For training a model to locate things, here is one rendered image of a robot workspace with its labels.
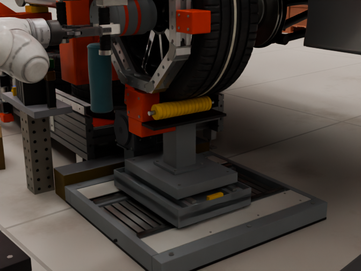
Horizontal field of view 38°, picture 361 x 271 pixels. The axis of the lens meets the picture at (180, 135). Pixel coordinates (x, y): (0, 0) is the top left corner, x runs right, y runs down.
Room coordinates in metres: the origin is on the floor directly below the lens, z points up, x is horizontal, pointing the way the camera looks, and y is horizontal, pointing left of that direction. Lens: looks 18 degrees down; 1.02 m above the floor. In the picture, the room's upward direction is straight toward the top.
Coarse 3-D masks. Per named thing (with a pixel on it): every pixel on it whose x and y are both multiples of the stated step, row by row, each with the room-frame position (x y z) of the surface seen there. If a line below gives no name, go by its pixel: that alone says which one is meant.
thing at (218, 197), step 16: (128, 176) 2.14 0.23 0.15; (128, 192) 2.06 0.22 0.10; (144, 192) 1.95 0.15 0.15; (160, 192) 1.95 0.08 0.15; (208, 192) 1.96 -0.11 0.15; (224, 192) 1.94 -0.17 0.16; (240, 192) 1.93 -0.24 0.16; (160, 208) 1.86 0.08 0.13; (176, 208) 1.77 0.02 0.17; (192, 208) 1.79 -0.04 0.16; (208, 208) 1.84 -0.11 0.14; (224, 208) 1.88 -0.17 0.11; (176, 224) 1.77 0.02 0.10
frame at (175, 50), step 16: (176, 0) 1.73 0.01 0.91; (176, 32) 1.73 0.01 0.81; (112, 48) 2.10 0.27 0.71; (176, 48) 1.73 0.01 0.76; (128, 64) 2.08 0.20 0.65; (160, 64) 1.81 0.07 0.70; (176, 64) 1.80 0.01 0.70; (128, 80) 1.99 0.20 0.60; (144, 80) 1.90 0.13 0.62; (160, 80) 1.81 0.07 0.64
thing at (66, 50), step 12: (84, 0) 2.31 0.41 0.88; (72, 12) 2.28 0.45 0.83; (84, 12) 2.31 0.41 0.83; (72, 24) 2.27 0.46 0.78; (84, 24) 2.31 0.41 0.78; (96, 36) 2.33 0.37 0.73; (60, 48) 2.39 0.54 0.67; (72, 48) 2.28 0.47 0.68; (84, 48) 2.30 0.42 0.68; (60, 60) 2.40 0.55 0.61; (72, 60) 2.29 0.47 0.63; (84, 60) 2.29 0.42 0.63; (72, 72) 2.30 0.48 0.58; (84, 72) 2.28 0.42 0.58
